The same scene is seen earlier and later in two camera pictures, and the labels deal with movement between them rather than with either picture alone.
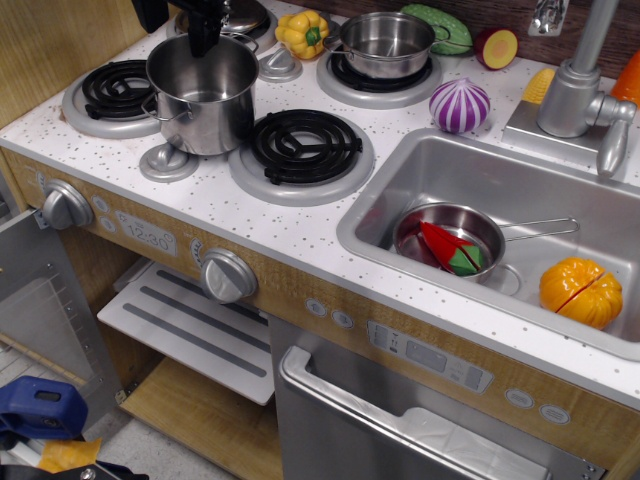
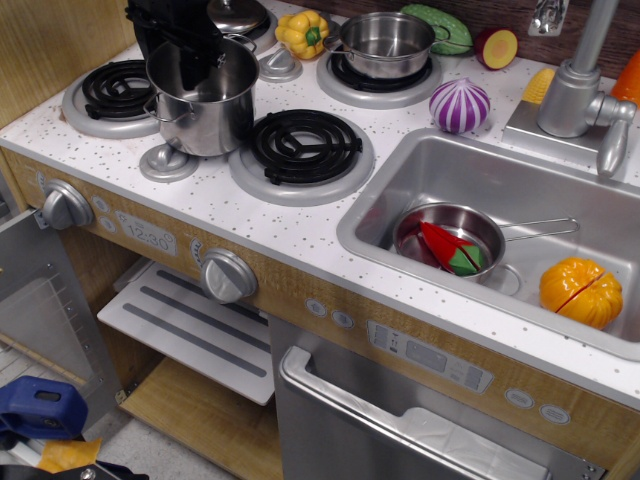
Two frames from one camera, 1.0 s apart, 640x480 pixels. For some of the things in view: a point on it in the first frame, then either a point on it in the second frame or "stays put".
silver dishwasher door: x=337 y=414 stays put
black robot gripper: x=205 y=20 -> x=185 y=25
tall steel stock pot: x=219 y=90 stays put
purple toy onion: x=459 y=107 stays put
